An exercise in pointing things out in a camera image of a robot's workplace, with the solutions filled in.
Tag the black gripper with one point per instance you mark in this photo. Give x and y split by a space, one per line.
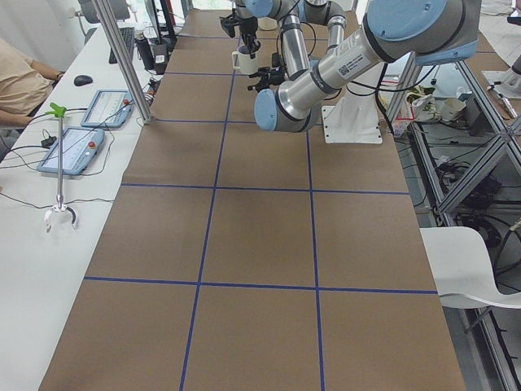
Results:
247 28
275 77

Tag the white plastic cup with handle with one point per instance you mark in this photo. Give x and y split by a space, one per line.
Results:
243 61

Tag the silver reacher grabber green handle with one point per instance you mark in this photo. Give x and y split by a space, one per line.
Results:
60 207

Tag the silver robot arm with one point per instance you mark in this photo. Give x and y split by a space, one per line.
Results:
289 16
438 32

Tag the black water bottle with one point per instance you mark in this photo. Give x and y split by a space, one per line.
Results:
144 51

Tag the far blue teach pendant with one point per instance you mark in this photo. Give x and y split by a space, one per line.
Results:
108 108

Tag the blue teach pendant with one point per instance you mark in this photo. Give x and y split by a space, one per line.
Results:
80 145
108 108

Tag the white plastic bag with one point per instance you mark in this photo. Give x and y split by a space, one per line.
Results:
423 104

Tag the black computer mouse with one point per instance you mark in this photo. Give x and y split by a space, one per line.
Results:
82 80

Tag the near blue teach pendant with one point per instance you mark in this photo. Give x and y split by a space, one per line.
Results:
80 145

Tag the person in beige shirt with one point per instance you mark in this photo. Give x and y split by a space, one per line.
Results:
25 85

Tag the white chair seat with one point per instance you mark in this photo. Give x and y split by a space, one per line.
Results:
462 269

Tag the white camera pole with base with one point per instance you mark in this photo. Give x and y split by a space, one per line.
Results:
353 119

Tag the aluminium frame post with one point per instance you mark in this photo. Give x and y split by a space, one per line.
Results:
108 21

